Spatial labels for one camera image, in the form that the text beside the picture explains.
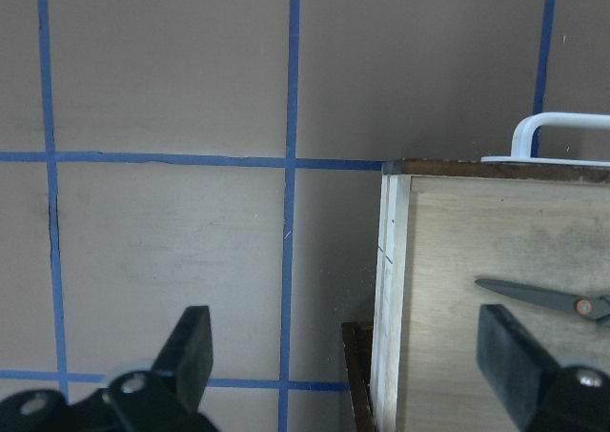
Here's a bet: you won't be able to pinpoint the dark brown wooden cabinet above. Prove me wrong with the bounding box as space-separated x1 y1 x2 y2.
341 322 376 432

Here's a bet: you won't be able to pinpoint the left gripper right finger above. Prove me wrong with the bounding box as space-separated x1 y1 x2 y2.
476 304 560 431

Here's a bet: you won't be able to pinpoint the wooden drawer with white handle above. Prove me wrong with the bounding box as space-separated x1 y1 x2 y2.
370 113 609 431

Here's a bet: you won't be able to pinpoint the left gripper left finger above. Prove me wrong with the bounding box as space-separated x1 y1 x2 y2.
151 306 214 412

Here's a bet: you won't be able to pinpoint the grey orange scissors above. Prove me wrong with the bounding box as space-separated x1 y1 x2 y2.
474 278 609 327

